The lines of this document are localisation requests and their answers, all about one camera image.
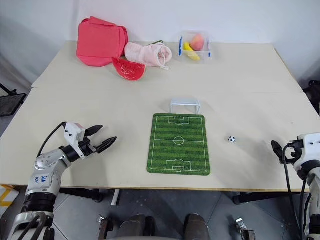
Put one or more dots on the white table leg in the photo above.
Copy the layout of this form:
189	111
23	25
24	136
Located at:
115	197

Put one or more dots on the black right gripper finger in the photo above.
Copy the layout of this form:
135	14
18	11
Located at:
278	150

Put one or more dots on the small white toy goal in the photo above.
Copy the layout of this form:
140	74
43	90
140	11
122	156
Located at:
185	102

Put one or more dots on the toy peach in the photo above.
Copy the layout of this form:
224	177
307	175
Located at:
198	42

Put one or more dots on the toy watermelon slice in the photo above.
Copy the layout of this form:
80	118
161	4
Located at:
127	70

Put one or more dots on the yellow white striped object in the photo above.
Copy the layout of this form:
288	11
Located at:
7	196

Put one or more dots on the dark rounded shape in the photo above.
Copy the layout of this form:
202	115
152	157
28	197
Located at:
197	227

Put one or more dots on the tiny soccer ball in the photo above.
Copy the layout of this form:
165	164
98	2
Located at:
232	139

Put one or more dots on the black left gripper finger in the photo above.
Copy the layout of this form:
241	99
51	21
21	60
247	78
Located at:
106	144
94	130

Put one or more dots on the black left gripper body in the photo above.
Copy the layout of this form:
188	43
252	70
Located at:
88	148

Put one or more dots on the green soccer field mat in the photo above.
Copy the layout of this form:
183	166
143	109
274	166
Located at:
178	143

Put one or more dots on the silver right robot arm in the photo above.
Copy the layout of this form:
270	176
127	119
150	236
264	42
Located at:
312	190

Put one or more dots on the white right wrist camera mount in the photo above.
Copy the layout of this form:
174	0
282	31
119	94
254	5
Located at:
311	147

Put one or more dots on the toy banana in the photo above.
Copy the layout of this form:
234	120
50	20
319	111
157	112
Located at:
191	52

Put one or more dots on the black stand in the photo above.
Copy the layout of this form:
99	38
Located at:
11	103

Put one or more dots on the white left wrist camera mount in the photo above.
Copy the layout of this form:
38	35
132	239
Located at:
72	132

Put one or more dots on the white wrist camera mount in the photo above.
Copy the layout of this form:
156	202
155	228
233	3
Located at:
72	132
311	147

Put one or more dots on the red fabric bag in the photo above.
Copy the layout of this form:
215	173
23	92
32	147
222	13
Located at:
98	42

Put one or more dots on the clear plastic container blue clips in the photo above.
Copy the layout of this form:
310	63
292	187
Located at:
203	56

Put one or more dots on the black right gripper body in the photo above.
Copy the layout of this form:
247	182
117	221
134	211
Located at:
291	155

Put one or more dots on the black equipment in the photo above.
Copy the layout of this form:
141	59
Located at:
313	93

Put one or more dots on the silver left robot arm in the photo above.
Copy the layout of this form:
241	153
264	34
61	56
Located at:
42	172

